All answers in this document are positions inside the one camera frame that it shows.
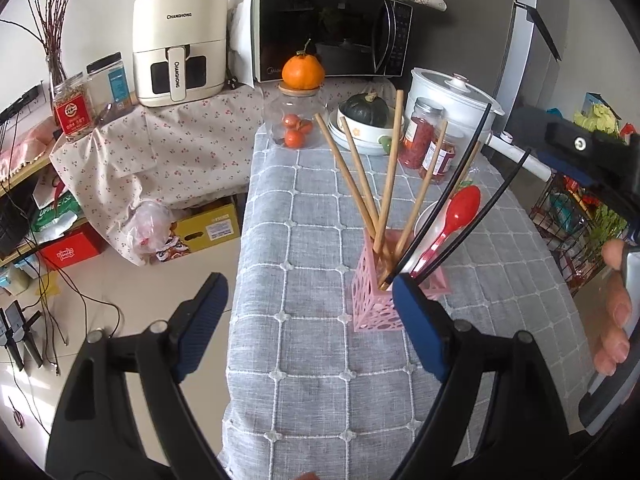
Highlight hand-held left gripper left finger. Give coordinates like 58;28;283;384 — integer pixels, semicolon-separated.
46;272;231;480

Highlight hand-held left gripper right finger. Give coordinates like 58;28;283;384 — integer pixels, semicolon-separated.
390;274;571;480

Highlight pink perforated utensil holder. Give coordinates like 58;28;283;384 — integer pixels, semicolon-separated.
352;228;451;334

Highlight white plastic spoon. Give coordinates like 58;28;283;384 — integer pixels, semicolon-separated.
406;201;449;277

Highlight red plastic spoon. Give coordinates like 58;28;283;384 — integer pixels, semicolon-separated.
410;185;482;279

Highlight wooden chopstick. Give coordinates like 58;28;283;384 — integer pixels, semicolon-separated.
313;113;382;255
339;115;390;257
395;120;450;281
379;90;405;267
452;140;482;197

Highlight black chopstick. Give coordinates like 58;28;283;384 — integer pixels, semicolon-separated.
380;103;494;287
415;148;532;283

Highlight person's right hand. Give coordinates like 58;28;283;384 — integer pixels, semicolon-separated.
594;239;633;377

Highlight green leafy vegetables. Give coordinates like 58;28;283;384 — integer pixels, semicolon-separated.
571;104;628;242

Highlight red snack packet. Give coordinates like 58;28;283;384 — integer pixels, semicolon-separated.
564;176;602;207

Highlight blue and white packet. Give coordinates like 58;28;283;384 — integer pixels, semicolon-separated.
581;92;619;122

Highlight yellow cardboard box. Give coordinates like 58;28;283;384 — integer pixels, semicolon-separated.
167;202;241;257

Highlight clear plastic bag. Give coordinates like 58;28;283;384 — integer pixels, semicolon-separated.
122;198;177;257

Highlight grey checked tablecloth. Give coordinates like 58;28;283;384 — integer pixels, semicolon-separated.
217;122;599;480

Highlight grey refrigerator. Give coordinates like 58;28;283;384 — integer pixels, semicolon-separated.
491;0;594;128

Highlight red cardboard box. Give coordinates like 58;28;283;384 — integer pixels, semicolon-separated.
37;224;109;272

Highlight white pot lid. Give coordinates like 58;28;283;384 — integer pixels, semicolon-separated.
410;67;504;114

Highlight cherry print tablecloth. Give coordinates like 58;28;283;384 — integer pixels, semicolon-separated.
48;76;402;267

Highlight black clip device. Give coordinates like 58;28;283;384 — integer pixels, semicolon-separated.
0;304;26;372
10;300;46;367

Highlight green packet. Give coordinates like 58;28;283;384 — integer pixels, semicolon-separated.
29;192;84;234

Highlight plastic jar of red berries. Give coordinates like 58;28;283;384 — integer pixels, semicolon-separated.
399;97;446;169

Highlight wooden shelf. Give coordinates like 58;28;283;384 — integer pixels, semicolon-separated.
0;154;92;267

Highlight white flower print bowl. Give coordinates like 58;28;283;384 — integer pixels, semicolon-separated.
337;102;407;147

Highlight glass jar with wooden lid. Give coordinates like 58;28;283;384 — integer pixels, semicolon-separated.
263;83;329;150

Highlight dark green pumpkin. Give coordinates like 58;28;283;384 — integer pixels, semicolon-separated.
340;92;390;128

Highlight red label jar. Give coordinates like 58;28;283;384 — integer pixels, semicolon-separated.
51;72;96;142

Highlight blue label jar black lid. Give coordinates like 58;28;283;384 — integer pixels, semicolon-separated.
85;51;135;116

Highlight large orange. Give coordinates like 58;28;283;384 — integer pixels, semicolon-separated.
281;51;326;90

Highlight black power strip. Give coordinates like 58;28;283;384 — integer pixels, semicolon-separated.
0;85;42;122

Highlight glass vase with twigs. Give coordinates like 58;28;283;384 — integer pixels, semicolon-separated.
0;0;94;99

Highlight cream air fryer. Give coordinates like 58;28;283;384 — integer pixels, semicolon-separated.
132;0;229;108

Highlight black microwave oven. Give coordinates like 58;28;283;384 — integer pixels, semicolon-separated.
250;0;415;85

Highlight black wire basket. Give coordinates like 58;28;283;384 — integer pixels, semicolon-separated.
528;174;632;292

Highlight black cable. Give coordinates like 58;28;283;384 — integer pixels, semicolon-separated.
0;180;124;432

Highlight white pot with long handle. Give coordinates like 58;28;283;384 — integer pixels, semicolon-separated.
409;66;554;182

